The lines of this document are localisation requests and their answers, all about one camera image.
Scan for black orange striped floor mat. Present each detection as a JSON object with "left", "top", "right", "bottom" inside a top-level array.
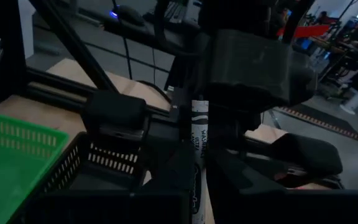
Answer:
[{"left": 273, "top": 103, "right": 358, "bottom": 143}]

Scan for black keyboard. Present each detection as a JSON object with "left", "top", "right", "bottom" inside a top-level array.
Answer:
[{"left": 163, "top": 0, "right": 198, "bottom": 24}]

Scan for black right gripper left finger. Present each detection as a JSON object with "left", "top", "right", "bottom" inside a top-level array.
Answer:
[{"left": 9, "top": 144, "right": 196, "bottom": 224}]

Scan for black desk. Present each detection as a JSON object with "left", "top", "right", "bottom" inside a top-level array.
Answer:
[{"left": 104, "top": 0, "right": 201, "bottom": 54}]

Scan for black slotted plastic basket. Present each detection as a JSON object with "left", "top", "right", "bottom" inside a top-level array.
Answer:
[{"left": 11, "top": 131, "right": 149, "bottom": 200}]

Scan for grey crayon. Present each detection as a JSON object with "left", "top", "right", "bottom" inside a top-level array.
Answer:
[{"left": 191, "top": 99, "right": 209, "bottom": 224}]

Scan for green slotted plastic basket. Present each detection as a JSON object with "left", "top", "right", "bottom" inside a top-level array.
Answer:
[{"left": 0, "top": 111, "right": 70, "bottom": 224}]

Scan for red sheet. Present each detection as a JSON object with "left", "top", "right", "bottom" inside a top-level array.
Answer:
[{"left": 277, "top": 24, "right": 331, "bottom": 40}]

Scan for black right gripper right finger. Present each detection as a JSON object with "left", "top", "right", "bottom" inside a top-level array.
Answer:
[{"left": 205, "top": 148, "right": 358, "bottom": 224}]

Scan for black computer mouse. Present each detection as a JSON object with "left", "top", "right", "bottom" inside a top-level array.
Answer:
[{"left": 116, "top": 4, "right": 145, "bottom": 27}]

